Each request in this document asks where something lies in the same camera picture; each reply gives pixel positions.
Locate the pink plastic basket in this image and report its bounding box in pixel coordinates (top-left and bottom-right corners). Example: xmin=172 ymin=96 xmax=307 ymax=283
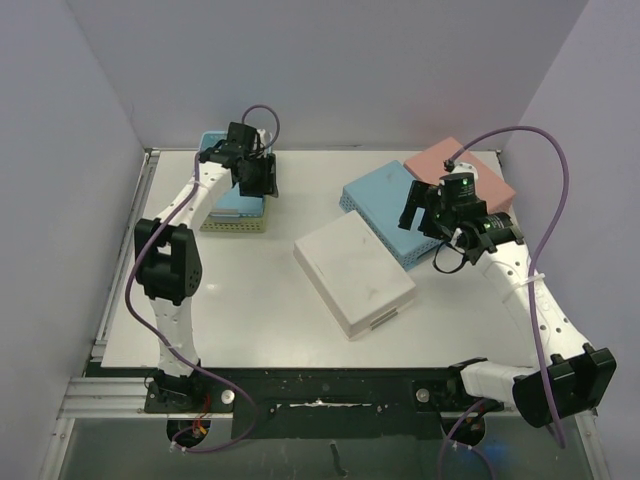
xmin=404 ymin=137 xmax=516 ymax=213

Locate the blue plastic basket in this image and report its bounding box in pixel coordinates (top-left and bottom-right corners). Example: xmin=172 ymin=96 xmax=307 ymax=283
xmin=199 ymin=131 xmax=269 ymax=218
xmin=339 ymin=161 xmax=440 ymax=270

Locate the green plastic basket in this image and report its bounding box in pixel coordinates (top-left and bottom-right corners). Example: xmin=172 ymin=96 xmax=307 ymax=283
xmin=200 ymin=216 xmax=267 ymax=233

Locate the white plastic basket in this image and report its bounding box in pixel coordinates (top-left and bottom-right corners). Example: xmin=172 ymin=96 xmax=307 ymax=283
xmin=293 ymin=211 xmax=416 ymax=340

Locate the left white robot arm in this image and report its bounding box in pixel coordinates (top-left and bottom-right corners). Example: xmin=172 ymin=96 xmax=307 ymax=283
xmin=125 ymin=122 xmax=278 ymax=411

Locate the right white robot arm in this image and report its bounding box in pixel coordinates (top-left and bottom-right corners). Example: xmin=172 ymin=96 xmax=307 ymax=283
xmin=399 ymin=173 xmax=617 ymax=428

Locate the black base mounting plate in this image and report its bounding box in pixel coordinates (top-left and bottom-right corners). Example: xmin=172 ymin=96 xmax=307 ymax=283
xmin=144 ymin=366 xmax=476 ymax=440

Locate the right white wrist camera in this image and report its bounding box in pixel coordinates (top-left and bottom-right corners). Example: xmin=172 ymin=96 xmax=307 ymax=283
xmin=444 ymin=159 xmax=479 ymax=181

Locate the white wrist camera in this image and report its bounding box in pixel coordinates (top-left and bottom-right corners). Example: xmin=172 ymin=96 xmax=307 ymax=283
xmin=444 ymin=159 xmax=479 ymax=181
xmin=256 ymin=129 xmax=273 ymax=149

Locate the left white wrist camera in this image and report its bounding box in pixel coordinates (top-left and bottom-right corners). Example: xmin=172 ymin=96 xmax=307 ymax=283
xmin=256 ymin=129 xmax=273 ymax=149

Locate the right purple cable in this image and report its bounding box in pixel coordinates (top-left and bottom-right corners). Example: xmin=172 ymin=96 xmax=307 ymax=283
xmin=443 ymin=125 xmax=571 ymax=449

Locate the purple cable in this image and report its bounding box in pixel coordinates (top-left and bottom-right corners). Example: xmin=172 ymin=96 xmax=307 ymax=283
xmin=124 ymin=104 xmax=281 ymax=454
xmin=443 ymin=125 xmax=571 ymax=449

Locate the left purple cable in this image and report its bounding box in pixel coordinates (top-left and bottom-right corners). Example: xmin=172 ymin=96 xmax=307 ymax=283
xmin=124 ymin=104 xmax=281 ymax=454

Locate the aluminium frame rail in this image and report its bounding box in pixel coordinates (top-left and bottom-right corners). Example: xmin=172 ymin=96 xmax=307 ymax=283
xmin=57 ymin=377 xmax=236 ymax=421

